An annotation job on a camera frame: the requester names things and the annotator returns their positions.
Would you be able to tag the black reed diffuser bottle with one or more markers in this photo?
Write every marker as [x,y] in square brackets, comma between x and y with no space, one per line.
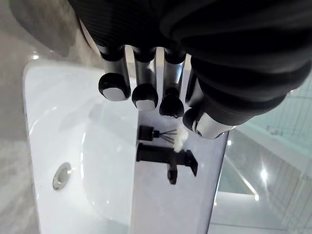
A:
[150,133]

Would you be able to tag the white fluffy flower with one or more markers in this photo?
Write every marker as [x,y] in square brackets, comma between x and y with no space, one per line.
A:
[180,140]

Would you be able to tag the white ceramic sink basin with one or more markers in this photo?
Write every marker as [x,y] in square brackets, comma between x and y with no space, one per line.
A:
[80,151]

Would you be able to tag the wall mirror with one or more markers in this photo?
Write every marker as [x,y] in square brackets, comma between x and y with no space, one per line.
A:
[263,156]

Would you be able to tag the black faucet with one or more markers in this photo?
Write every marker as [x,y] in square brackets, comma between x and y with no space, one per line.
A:
[168,161]

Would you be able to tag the chrome sink drain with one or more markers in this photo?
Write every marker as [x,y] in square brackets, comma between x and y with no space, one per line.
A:
[61,176]

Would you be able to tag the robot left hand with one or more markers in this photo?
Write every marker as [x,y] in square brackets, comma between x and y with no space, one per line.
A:
[219,48]

